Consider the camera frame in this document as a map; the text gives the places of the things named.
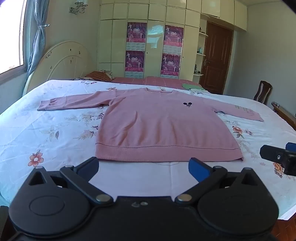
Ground silver wall lamp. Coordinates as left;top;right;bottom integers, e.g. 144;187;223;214
69;1;90;15

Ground brown wooden furniture edge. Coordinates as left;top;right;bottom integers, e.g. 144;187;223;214
271;101;296;131

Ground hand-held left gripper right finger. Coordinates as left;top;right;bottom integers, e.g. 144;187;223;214
175;158;258;206

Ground light blue curtain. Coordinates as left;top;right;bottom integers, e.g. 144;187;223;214
24;0;50;75

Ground dark wooden chair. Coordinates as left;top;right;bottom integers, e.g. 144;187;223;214
253;80;273;106

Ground brown wooden door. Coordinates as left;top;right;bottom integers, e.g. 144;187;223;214
199;20;233;95

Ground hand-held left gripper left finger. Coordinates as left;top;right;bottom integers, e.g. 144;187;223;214
28;157;114;207

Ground pink wall poster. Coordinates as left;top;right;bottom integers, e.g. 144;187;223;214
126;22;148;43
161;53;181;77
125;51;145;72
164;24;184;46

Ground white floral bed sheet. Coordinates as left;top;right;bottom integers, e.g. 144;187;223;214
0;79;296;220

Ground cream round bed headboard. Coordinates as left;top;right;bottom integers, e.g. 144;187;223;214
23;41;99;96

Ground striped patterned pillow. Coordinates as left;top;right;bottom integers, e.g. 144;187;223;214
70;70;115;82

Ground light green cloth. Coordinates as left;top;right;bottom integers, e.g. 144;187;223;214
181;83;207;91

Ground window with white frame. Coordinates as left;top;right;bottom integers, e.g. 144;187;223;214
0;0;28;75

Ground white corner shelf unit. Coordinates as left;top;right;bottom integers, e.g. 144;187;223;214
194;25;209;77

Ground cream glossy wardrobe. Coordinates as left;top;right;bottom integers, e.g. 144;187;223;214
97;0;248;80

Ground red checked blanket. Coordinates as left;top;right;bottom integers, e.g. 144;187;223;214
110;76;200;90

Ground pink long-sleeve sweater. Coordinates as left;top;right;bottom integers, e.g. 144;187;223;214
37;88;264;162

